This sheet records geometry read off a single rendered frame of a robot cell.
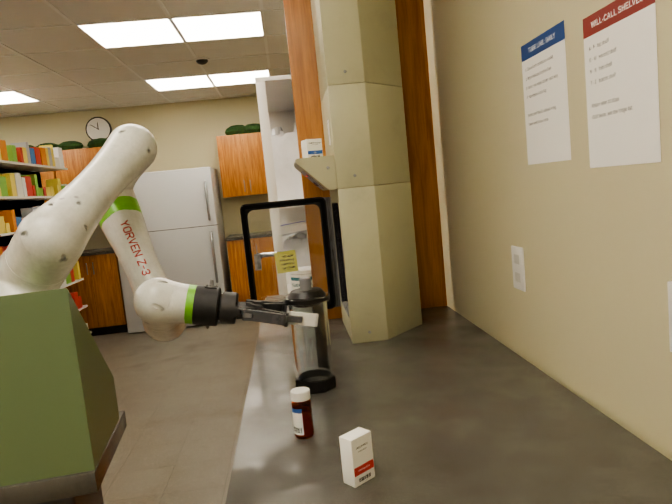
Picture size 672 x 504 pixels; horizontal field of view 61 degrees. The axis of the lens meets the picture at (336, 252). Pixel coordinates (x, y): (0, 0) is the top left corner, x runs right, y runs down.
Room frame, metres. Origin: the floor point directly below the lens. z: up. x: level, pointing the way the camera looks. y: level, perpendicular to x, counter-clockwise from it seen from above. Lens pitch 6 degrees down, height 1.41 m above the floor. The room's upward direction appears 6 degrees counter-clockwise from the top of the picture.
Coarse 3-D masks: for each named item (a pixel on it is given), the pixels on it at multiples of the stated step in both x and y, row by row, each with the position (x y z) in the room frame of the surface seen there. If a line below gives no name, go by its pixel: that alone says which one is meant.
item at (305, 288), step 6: (300, 282) 1.34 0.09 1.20; (306, 282) 1.34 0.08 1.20; (300, 288) 1.34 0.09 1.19; (306, 288) 1.34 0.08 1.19; (312, 288) 1.36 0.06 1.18; (318, 288) 1.35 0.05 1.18; (294, 294) 1.32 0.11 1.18; (300, 294) 1.31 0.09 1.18; (306, 294) 1.31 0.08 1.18; (312, 294) 1.31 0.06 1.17; (318, 294) 1.32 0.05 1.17; (324, 294) 1.34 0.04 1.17
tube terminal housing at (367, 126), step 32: (352, 96) 1.71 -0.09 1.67; (384, 96) 1.78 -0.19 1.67; (352, 128) 1.71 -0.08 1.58; (384, 128) 1.77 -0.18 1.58; (352, 160) 1.71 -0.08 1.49; (384, 160) 1.76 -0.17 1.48; (352, 192) 1.71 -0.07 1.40; (384, 192) 1.75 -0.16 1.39; (352, 224) 1.71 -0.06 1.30; (384, 224) 1.74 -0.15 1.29; (352, 256) 1.71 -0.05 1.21; (384, 256) 1.73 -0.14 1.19; (416, 256) 1.86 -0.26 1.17; (352, 288) 1.71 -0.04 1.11; (384, 288) 1.72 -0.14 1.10; (416, 288) 1.85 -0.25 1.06; (352, 320) 1.70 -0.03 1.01; (384, 320) 1.71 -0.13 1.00; (416, 320) 1.84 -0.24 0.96
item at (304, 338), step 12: (288, 300) 1.32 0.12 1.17; (300, 300) 1.30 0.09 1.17; (312, 300) 1.30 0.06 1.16; (312, 312) 1.31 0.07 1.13; (324, 312) 1.33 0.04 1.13; (324, 324) 1.32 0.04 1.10; (300, 336) 1.31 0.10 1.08; (312, 336) 1.31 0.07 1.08; (324, 336) 1.32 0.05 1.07; (300, 348) 1.31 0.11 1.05; (312, 348) 1.31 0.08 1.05; (324, 348) 1.32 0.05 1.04; (300, 360) 1.32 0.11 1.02; (312, 360) 1.31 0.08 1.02; (324, 360) 1.32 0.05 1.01; (300, 372) 1.32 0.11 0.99; (312, 372) 1.31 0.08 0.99; (324, 372) 1.31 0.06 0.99
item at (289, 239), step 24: (264, 216) 2.02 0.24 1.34; (288, 216) 2.02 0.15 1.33; (312, 216) 2.01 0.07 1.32; (264, 240) 2.02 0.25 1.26; (288, 240) 2.02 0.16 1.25; (312, 240) 2.01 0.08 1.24; (264, 264) 2.03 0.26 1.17; (288, 264) 2.02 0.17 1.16; (312, 264) 2.01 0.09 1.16; (264, 288) 2.03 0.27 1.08; (288, 288) 2.02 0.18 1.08
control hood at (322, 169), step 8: (296, 160) 1.70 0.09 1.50; (304, 160) 1.70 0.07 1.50; (312, 160) 1.70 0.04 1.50; (320, 160) 1.70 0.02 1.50; (328, 160) 1.70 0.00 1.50; (296, 168) 1.96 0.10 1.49; (304, 168) 1.70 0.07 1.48; (312, 168) 1.70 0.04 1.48; (320, 168) 1.70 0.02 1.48; (328, 168) 1.70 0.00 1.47; (312, 176) 1.71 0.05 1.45; (320, 176) 1.70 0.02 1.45; (328, 176) 1.70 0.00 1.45; (320, 184) 1.77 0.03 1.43; (328, 184) 1.70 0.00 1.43; (336, 184) 1.71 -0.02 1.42
